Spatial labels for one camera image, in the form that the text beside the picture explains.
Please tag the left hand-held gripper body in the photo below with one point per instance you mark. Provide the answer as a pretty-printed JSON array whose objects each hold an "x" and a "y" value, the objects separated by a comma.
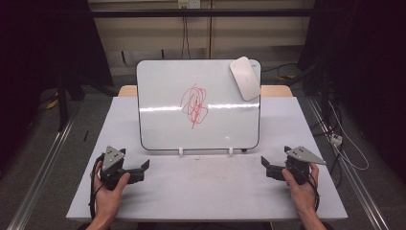
[{"x": 111, "y": 159}]

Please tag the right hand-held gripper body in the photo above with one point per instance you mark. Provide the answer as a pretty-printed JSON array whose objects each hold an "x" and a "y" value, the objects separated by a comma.
[{"x": 301, "y": 155}]

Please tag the white whiteboard with red scribble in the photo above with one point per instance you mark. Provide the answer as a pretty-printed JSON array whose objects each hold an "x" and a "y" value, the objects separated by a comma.
[{"x": 166, "y": 83}]

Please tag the white whiteboard eraser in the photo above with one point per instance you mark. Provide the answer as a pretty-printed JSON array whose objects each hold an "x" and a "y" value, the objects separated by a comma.
[{"x": 245, "y": 78}]

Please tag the person's right hand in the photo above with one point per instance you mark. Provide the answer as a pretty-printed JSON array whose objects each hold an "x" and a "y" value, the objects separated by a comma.
[{"x": 303, "y": 195}]

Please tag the person's left hand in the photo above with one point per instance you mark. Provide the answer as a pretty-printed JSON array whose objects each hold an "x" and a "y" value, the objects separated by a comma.
[{"x": 107, "y": 201}]

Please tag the black pen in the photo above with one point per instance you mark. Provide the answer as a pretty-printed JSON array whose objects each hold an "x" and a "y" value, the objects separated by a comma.
[{"x": 85, "y": 135}]

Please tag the white whiteboard stand foot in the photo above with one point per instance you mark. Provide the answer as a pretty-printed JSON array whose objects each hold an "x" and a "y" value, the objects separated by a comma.
[
  {"x": 181, "y": 152},
  {"x": 230, "y": 151}
]

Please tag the white power strip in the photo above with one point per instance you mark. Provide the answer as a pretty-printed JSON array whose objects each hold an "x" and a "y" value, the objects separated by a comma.
[{"x": 336, "y": 139}]

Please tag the wooden table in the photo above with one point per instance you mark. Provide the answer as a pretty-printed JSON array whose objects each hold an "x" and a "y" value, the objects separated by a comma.
[{"x": 276, "y": 91}]

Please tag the black curtain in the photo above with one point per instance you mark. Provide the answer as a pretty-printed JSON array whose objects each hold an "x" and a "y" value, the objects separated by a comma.
[
  {"x": 38, "y": 48},
  {"x": 367, "y": 64}
]

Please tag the metal floor rail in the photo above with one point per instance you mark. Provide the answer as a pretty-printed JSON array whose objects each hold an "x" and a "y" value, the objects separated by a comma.
[
  {"x": 41, "y": 179},
  {"x": 360, "y": 191}
]

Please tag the white wall socket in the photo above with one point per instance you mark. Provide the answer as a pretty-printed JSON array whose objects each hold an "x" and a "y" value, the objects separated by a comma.
[{"x": 189, "y": 3}]

